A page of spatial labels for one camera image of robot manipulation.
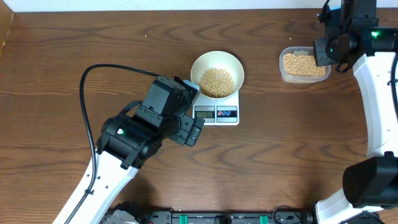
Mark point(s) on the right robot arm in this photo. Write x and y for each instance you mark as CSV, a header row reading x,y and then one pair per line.
x,y
354,41

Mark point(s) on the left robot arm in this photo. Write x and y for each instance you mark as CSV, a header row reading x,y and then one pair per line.
x,y
128,140

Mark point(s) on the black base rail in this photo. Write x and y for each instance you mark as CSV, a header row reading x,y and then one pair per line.
x,y
129,212

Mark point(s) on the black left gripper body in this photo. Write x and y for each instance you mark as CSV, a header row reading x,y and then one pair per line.
x,y
187,130

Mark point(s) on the clear plastic container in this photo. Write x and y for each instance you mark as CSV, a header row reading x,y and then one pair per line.
x,y
290,79

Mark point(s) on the cream ceramic bowl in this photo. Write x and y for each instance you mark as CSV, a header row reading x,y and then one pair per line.
x,y
219,74

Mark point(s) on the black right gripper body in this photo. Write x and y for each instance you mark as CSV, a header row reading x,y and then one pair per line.
x,y
321,56

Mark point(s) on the white digital kitchen scale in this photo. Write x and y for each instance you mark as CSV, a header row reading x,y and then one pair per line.
x,y
218,111

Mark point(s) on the pile of soybeans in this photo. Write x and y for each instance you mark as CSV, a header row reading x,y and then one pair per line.
x,y
220,74

